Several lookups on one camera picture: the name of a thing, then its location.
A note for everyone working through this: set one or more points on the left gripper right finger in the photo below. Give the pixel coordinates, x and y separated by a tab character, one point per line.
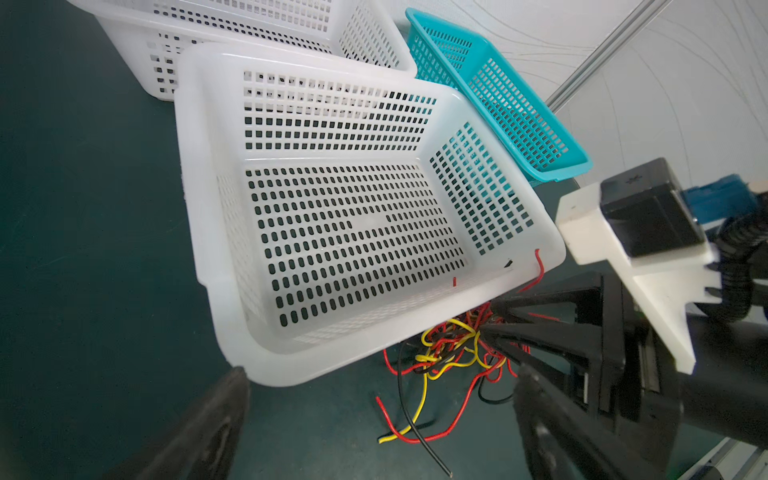
559	438

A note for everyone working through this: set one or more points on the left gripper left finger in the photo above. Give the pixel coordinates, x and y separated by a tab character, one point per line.
202	445

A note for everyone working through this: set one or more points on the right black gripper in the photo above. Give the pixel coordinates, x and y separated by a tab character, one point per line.
585	336

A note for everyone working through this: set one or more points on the white plastic basket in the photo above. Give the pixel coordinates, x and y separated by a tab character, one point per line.
150	36
338	208

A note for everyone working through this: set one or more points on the teal plastic basket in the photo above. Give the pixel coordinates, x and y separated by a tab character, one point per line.
448	54

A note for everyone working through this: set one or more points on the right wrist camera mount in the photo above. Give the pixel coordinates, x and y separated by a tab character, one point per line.
639	223

